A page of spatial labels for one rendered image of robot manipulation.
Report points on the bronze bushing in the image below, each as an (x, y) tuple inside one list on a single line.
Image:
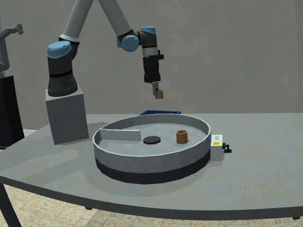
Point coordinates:
[(181, 136), (159, 94)]

